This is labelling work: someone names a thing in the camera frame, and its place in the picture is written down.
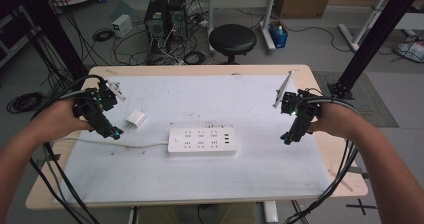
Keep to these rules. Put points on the person's right hand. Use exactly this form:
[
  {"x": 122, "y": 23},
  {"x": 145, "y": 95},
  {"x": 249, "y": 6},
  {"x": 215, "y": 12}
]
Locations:
[{"x": 336, "y": 119}]

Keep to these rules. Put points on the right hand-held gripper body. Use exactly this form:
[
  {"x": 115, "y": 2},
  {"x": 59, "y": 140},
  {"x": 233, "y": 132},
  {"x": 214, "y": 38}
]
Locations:
[{"x": 300, "y": 104}]

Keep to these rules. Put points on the black metal frame post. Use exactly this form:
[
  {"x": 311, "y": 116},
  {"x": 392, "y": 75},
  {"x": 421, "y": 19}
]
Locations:
[
  {"x": 50, "y": 24},
  {"x": 376, "y": 40}
]

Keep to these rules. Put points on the grey metal rack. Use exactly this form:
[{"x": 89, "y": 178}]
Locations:
[{"x": 13, "y": 34}]

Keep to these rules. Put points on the large black computer tower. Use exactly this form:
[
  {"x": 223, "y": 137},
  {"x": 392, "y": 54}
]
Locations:
[{"x": 156, "y": 20}]

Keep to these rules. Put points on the white metal stand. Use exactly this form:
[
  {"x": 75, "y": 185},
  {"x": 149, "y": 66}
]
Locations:
[{"x": 348, "y": 37}]

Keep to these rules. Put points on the white power strip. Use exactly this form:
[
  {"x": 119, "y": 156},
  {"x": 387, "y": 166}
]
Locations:
[{"x": 201, "y": 140}]

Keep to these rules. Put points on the white charger adapter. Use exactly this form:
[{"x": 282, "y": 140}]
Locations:
[{"x": 136, "y": 119}]

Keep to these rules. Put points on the small black computer tower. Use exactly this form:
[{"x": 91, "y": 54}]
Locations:
[{"x": 178, "y": 17}]

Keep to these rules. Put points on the thin wooden stick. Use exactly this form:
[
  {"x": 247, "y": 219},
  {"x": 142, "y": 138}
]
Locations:
[{"x": 340, "y": 180}]

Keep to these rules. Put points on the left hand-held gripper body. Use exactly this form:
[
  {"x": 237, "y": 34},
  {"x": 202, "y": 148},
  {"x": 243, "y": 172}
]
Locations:
[{"x": 95, "y": 102}]

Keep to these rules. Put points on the white table mat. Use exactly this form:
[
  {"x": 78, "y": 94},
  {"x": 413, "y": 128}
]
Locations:
[{"x": 233, "y": 177}]

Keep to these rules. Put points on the blue box with bottles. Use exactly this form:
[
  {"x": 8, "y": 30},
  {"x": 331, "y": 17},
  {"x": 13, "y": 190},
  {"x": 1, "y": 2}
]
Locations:
[{"x": 278, "y": 37}]

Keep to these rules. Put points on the black round stool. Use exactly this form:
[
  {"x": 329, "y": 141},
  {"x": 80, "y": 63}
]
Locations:
[{"x": 232, "y": 39}]

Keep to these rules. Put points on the plastic bag with items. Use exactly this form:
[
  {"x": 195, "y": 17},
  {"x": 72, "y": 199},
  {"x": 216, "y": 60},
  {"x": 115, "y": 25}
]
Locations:
[{"x": 410, "y": 50}]

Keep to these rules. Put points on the white table leg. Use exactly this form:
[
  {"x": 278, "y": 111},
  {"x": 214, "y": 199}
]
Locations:
[{"x": 270, "y": 213}]

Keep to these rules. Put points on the grey floor mat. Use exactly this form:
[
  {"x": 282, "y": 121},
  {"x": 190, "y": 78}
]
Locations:
[{"x": 370, "y": 107}]

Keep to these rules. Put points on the person's left hand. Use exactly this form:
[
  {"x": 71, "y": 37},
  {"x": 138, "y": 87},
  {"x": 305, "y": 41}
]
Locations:
[{"x": 60, "y": 119}]

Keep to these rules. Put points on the white power supply box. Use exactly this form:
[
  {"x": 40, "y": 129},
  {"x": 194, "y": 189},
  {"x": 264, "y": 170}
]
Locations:
[{"x": 121, "y": 25}]

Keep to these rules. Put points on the brown cardboard box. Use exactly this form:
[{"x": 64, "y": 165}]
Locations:
[{"x": 303, "y": 2}]

